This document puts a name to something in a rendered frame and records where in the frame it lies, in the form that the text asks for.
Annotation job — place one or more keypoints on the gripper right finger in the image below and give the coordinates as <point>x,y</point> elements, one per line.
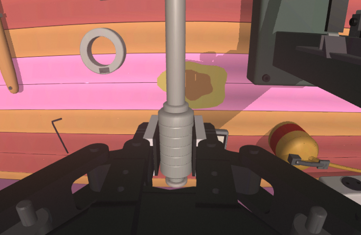
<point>286,173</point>

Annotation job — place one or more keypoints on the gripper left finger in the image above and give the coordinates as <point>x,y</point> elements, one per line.
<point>57,173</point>

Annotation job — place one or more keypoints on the grey lever with ribbed grip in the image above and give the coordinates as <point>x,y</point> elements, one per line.
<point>175,58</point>

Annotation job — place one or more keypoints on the grey-green comparator body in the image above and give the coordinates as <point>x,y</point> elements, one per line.
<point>261,44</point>

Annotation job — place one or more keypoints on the black hex key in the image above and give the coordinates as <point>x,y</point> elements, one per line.
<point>60,136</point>

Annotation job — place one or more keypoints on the white power strip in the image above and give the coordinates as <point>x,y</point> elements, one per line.
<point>333,180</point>

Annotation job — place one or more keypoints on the grey metal bracket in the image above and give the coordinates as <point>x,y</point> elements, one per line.
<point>333,44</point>

